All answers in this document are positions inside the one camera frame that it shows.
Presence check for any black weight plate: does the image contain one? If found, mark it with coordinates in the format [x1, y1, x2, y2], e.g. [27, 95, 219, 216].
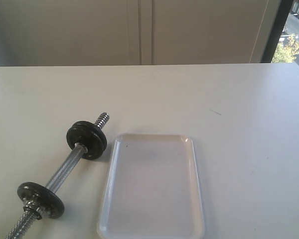
[17, 182, 65, 220]
[72, 120, 108, 150]
[66, 126, 105, 160]

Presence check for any black window frame post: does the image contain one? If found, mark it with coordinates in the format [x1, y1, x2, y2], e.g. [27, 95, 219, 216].
[261, 0, 294, 63]

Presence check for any white plastic tray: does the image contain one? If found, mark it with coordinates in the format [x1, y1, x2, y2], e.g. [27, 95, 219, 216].
[97, 133, 205, 239]

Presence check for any chrome threaded dumbbell bar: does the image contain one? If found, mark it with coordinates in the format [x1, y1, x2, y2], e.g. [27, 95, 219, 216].
[6, 112, 110, 239]

